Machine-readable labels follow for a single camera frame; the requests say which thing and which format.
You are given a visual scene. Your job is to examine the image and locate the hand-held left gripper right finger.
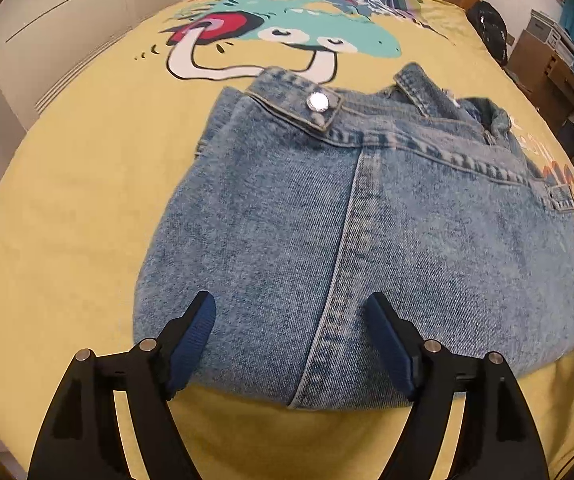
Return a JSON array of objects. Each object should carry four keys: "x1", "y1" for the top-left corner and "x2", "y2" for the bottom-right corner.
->
[{"x1": 365, "y1": 292, "x2": 550, "y2": 480}]

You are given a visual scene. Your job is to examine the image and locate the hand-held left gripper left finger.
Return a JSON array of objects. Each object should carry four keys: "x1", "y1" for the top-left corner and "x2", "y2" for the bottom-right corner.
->
[{"x1": 27, "y1": 291, "x2": 216, "y2": 480}]

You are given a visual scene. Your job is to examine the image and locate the blue denim jacket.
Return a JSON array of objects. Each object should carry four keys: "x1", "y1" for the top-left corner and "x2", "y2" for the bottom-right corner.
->
[{"x1": 134, "y1": 62, "x2": 574, "y2": 411}]

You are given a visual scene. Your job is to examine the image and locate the yellow printed bed sheet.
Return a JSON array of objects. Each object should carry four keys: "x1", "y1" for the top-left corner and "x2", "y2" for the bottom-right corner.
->
[{"x1": 0, "y1": 0, "x2": 574, "y2": 480}]

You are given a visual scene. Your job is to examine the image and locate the brown wooden desk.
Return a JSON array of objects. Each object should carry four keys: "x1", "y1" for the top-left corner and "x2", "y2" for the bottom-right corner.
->
[{"x1": 508, "y1": 27, "x2": 574, "y2": 133}]

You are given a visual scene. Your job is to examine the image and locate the black backpack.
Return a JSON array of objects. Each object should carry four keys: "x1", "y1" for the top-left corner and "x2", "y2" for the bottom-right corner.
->
[{"x1": 466, "y1": 1, "x2": 510, "y2": 66}]

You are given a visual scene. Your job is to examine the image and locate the white wardrobe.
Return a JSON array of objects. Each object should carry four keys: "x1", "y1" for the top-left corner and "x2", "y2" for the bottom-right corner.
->
[{"x1": 0, "y1": 0, "x2": 225, "y2": 201}]

